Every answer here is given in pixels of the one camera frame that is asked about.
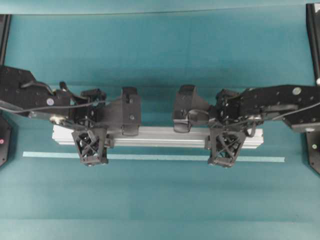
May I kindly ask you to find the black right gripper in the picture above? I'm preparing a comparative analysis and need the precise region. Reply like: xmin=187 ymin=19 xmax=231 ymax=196
xmin=207 ymin=89 xmax=260 ymax=168

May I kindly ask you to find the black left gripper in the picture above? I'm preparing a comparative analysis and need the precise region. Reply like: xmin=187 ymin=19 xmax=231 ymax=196
xmin=59 ymin=82 xmax=109 ymax=167

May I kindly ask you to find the silver aluminium extrusion rail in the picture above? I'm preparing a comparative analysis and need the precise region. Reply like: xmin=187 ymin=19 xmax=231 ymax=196
xmin=52 ymin=125 xmax=264 ymax=149

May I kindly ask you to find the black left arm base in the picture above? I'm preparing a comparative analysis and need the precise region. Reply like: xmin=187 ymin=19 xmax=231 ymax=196
xmin=0 ymin=114 xmax=12 ymax=167

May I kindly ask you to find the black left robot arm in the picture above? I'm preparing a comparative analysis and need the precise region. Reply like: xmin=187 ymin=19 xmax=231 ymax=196
xmin=0 ymin=65 xmax=109 ymax=167

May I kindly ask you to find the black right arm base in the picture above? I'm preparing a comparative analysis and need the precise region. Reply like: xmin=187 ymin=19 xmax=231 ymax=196
xmin=305 ymin=127 xmax=320 ymax=175

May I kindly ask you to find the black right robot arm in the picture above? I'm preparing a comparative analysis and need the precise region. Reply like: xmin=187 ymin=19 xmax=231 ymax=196
xmin=206 ymin=85 xmax=320 ymax=168

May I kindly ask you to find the light teal tape strip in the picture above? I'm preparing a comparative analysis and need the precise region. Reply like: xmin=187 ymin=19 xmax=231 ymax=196
xmin=22 ymin=151 xmax=285 ymax=163

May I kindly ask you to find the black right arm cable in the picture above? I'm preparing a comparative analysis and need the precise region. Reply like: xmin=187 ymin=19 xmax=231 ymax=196
xmin=187 ymin=99 xmax=320 ymax=138

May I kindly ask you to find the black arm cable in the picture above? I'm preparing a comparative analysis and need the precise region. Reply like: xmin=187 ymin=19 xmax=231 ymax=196
xmin=187 ymin=99 xmax=320 ymax=138
xmin=0 ymin=81 xmax=106 ymax=126

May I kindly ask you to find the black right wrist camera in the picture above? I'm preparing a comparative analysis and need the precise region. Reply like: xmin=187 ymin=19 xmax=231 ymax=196
xmin=172 ymin=84 xmax=211 ymax=133

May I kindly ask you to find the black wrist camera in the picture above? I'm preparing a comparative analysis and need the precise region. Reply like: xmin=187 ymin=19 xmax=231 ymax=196
xmin=104 ymin=86 xmax=142 ymax=137
xmin=172 ymin=84 xmax=211 ymax=133

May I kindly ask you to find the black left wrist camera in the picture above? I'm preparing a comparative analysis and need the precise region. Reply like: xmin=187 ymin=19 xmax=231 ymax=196
xmin=104 ymin=86 xmax=142 ymax=137

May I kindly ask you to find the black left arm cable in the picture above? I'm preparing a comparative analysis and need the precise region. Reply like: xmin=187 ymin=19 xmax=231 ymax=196
xmin=0 ymin=81 xmax=106 ymax=126

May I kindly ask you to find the black right frame post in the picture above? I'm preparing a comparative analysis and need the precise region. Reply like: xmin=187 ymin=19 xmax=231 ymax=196
xmin=306 ymin=2 xmax=320 ymax=86

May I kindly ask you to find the black frame post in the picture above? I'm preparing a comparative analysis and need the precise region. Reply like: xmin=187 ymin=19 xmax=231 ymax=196
xmin=0 ymin=14 xmax=12 ymax=65
xmin=306 ymin=2 xmax=320 ymax=86

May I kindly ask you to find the black left frame post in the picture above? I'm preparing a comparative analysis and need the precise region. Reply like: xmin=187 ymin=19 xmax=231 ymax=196
xmin=0 ymin=14 xmax=12 ymax=65

